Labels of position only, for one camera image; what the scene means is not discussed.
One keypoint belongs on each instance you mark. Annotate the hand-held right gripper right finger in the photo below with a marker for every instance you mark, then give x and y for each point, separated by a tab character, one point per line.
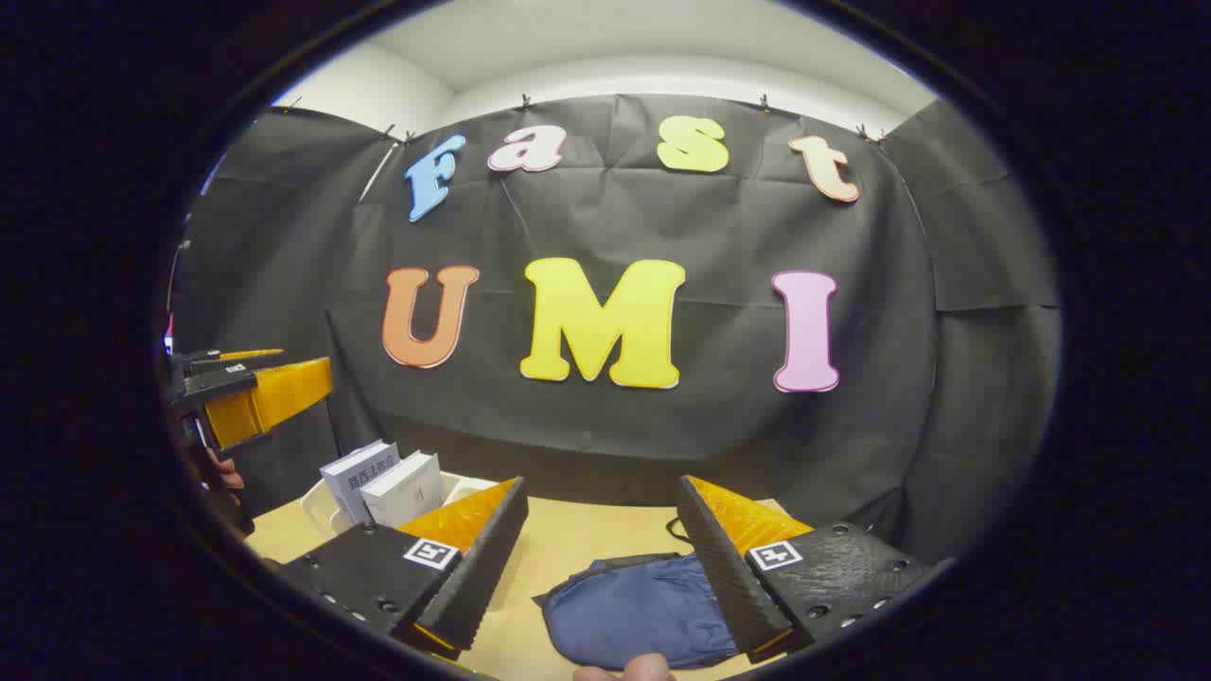
724	577

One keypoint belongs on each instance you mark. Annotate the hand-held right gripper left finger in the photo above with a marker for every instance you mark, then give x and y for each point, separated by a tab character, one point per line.
473	577

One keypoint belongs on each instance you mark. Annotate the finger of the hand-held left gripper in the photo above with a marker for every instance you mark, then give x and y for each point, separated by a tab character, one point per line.
274	392
227	357

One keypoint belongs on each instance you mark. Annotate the white bookshelf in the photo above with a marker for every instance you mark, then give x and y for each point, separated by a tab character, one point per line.
464	487

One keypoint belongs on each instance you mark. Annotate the blue schoolbag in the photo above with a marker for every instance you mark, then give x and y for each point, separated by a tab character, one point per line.
634	615

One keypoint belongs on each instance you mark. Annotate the white-covered book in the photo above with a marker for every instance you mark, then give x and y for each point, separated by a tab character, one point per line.
407	492

